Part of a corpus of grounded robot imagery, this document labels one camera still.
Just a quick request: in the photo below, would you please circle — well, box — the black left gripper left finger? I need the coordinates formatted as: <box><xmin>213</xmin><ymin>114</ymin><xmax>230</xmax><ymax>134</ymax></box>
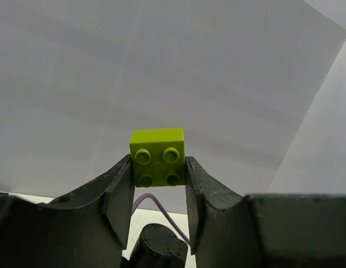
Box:
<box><xmin>0</xmin><ymin>155</ymin><xmax>135</xmax><ymax>267</ymax></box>

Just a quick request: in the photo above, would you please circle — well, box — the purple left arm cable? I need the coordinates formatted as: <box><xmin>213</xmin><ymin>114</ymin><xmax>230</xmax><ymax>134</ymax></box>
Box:
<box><xmin>132</xmin><ymin>193</ymin><xmax>192</xmax><ymax>243</ymax></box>

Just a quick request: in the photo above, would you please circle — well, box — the lime two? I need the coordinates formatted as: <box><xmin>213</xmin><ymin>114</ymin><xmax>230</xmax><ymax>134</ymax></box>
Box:
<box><xmin>129</xmin><ymin>128</ymin><xmax>186</xmax><ymax>188</ymax></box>

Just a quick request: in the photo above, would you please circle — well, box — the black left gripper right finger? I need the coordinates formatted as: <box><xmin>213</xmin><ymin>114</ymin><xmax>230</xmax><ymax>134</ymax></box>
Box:
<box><xmin>185</xmin><ymin>156</ymin><xmax>346</xmax><ymax>267</ymax></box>

